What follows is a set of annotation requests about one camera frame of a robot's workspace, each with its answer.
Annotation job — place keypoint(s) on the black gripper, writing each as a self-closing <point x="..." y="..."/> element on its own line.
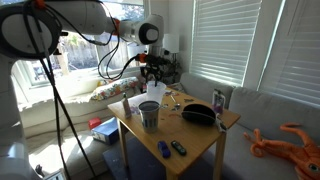
<point x="153" y="66"/>

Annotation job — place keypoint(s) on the clear plastic container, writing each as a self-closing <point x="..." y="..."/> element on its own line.
<point x="155" y="91"/>

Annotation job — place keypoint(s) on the silver metal cup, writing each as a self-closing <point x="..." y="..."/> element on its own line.
<point x="149" y="115"/>

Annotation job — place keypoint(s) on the silver spoon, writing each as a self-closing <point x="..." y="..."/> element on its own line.
<point x="176" y="104"/>

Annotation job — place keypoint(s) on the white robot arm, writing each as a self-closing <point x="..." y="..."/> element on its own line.
<point x="31" y="30"/>

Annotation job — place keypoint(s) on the small bottle with label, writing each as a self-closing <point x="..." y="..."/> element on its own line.
<point x="126" y="106"/>

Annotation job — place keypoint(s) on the floral pillow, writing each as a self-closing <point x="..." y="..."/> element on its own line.
<point x="114" y="88"/>

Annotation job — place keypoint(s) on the wooden side table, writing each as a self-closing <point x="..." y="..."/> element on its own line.
<point x="196" y="139"/>

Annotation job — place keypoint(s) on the clear purple bottle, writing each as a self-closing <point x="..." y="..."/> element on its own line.
<point x="218" y="101"/>

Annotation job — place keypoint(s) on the white window blinds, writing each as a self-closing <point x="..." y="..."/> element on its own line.
<point x="223" y="32"/>

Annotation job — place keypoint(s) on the blue toy car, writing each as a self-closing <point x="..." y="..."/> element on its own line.
<point x="163" y="149"/>

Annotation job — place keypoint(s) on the red box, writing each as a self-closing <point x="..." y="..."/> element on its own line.
<point x="94" y="122"/>

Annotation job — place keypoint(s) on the blue box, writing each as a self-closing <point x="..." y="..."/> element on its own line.
<point x="107" y="132"/>

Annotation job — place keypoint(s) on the green toy car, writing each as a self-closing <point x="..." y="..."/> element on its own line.
<point x="178" y="147"/>

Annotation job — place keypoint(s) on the dark blue floor mat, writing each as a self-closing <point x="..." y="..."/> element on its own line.
<point x="144" y="166"/>

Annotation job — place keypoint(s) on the cream sofa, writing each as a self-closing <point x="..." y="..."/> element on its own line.
<point x="39" y="125"/>

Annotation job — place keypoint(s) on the grey sofa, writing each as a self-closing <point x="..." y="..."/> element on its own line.
<point x="261" y="111"/>

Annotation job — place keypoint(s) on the orange plush squid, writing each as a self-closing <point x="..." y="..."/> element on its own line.
<point x="306" y="157"/>

